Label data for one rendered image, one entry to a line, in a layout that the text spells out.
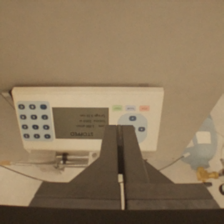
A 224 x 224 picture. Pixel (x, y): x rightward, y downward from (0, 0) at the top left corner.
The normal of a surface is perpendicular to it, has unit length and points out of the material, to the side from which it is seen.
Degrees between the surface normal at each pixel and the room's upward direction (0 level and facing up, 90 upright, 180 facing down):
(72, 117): 36
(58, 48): 0
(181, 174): 90
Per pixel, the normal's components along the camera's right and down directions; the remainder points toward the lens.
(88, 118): -0.02, 0.30
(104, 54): -0.01, 0.81
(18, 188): -0.09, -0.59
